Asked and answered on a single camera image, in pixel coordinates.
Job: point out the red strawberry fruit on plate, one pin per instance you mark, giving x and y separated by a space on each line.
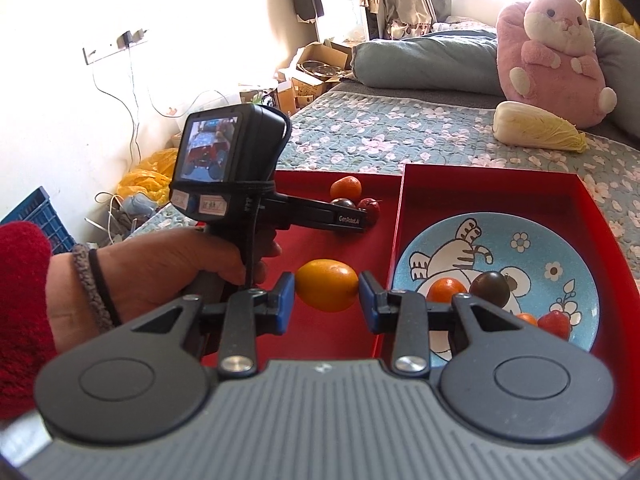
555 323

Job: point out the orange tomato on plate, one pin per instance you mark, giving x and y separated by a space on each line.
443 289

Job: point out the blue cartoon plate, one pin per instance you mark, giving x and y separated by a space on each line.
543 271

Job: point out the person's left hand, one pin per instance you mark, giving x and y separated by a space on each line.
89 292

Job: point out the small orange fruit on plate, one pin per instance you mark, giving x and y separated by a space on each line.
526 317

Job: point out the blue plastic crate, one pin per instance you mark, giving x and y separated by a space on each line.
37 209

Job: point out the yellow plastic bag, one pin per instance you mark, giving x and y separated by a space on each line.
151 177

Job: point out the yellow orange lemon fruit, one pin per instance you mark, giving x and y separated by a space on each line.
327 285

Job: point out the orange mandarin in left tray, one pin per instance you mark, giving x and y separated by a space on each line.
349 188

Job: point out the pink plush rabbit toy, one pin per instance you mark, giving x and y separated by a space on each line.
546 57

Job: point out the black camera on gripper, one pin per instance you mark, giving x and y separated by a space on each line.
226 155

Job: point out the floral quilted bed cover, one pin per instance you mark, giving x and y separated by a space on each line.
353 128

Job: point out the grey-blue rolled duvet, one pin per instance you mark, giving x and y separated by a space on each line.
466 61

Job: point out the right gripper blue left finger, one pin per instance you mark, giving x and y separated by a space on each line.
280 304

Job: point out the small red apple fruit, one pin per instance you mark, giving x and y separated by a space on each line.
372 209

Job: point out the red knit sleeve forearm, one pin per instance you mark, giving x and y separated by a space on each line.
26 338

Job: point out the open cardboard box with pan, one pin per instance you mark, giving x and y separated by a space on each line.
326 61

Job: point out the red box right tray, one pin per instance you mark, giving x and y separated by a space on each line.
561 203

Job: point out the red box left tray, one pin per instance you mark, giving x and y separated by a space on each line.
329 324

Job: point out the plush napa cabbage toy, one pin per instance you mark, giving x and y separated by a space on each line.
528 126

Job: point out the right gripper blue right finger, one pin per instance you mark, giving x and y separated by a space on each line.
373 299

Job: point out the red box tray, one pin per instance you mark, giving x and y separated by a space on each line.
329 324
561 203

